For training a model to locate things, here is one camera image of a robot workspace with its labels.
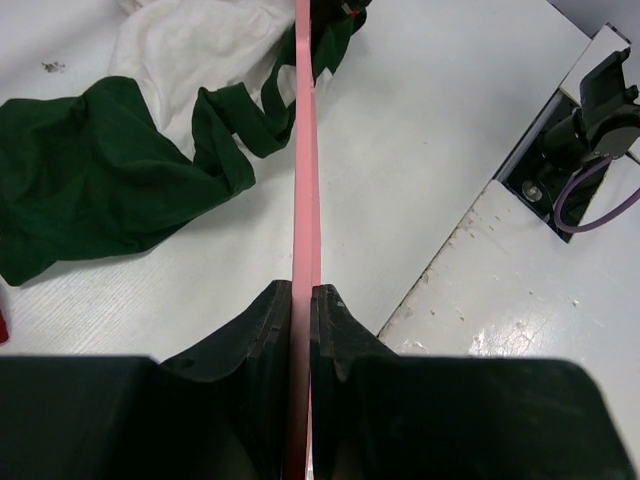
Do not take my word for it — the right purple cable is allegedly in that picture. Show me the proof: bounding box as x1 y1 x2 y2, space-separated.
553 162 640 235

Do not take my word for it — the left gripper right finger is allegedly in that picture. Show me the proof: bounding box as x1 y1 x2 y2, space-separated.
310 285 635 479

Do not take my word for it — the pink plastic hanger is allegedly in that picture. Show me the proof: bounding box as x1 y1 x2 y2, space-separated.
282 1 321 480

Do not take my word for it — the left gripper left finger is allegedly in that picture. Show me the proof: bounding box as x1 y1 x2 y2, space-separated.
1 280 292 479

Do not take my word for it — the white green raglan t shirt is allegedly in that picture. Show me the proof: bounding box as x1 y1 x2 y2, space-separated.
0 0 374 287

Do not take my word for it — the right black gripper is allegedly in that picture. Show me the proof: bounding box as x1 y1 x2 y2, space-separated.
312 0 371 25

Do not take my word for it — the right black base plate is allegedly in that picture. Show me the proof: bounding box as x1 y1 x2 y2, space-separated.
495 91 620 243

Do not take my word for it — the red t shirt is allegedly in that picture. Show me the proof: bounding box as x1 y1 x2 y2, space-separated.
0 311 10 344

